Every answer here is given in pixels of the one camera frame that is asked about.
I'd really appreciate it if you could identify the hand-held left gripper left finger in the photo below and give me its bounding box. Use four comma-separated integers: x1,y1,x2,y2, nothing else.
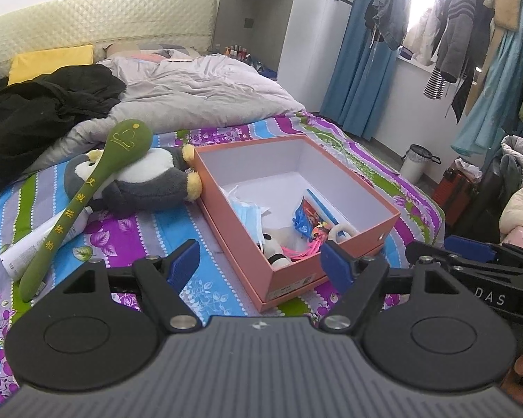
62,239,205,332

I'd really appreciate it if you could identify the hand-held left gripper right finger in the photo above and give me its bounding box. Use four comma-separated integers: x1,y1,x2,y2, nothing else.
319,240,468,332

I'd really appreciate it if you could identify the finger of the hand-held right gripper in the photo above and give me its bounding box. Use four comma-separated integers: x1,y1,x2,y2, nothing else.
405,241,523,277
444,234,523,267

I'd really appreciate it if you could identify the white fluffy ring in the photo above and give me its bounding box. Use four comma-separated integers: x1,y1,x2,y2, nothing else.
329,223,359,243

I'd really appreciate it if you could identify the pink tassel doll charm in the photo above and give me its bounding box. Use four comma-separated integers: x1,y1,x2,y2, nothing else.
288,222,332,263

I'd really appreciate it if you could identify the blue snack packet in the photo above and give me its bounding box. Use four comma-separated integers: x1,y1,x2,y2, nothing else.
293,189,333,238

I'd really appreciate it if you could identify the small panda plush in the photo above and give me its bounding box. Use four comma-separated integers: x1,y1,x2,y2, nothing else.
261,232,291,269

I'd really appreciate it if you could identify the blue face mask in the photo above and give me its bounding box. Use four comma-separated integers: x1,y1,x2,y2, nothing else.
229,192,273,245

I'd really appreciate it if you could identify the pink cardboard box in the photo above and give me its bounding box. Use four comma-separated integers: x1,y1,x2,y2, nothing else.
193,134,402,313

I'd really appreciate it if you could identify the red suitcase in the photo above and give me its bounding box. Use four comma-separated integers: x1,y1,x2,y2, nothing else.
436,159,485,228

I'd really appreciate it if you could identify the colourful striped bedsheet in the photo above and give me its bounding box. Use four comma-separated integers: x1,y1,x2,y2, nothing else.
0,111,446,397

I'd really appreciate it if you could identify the grey penguin plush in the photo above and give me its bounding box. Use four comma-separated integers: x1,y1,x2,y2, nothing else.
65,145,202,213

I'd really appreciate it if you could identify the white trash bin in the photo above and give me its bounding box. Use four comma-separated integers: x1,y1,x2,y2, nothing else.
400,144,442,186

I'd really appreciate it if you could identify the grey puffer jacket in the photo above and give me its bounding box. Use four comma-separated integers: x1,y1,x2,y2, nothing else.
484,135,523,237

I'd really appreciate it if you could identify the green plush massage stick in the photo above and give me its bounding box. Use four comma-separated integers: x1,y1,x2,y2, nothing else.
18,118,154,302

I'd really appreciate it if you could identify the teal garment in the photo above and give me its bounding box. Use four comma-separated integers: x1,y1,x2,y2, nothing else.
451,30,523,158

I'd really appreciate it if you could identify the black white striped shirt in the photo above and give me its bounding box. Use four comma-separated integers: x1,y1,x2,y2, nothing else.
423,67,450,101

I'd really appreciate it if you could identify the white tube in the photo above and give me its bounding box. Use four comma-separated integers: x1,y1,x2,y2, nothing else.
0,207,92,279

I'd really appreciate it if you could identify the grey duvet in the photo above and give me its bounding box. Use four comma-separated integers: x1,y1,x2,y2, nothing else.
22,48,306,176

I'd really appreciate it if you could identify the blue curtain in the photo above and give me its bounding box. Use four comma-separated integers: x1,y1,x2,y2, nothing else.
320,0,402,141

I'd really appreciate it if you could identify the black clothing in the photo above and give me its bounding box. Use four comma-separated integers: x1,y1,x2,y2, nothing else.
0,66,127,203

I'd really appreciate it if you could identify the white garment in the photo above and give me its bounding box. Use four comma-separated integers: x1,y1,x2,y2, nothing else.
406,6,442,67

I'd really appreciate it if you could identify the pink pillow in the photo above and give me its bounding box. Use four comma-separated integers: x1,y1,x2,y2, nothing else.
102,42,202,64

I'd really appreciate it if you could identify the grey striped jacket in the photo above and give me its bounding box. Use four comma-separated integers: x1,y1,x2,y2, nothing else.
433,0,494,84

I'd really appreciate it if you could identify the row of small bottles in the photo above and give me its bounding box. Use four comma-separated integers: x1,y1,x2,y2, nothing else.
223,44,254,60

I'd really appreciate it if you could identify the yellow pillow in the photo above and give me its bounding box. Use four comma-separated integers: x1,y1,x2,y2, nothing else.
7,44,95,86

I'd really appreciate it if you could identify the hanging denim garment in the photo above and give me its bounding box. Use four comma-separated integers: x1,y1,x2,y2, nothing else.
365,0,416,52

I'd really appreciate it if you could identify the white built-in cabinet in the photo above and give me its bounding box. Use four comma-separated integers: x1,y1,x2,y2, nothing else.
209,0,359,84

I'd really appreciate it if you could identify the cream padded headboard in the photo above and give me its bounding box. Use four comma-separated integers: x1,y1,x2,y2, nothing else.
0,0,219,80

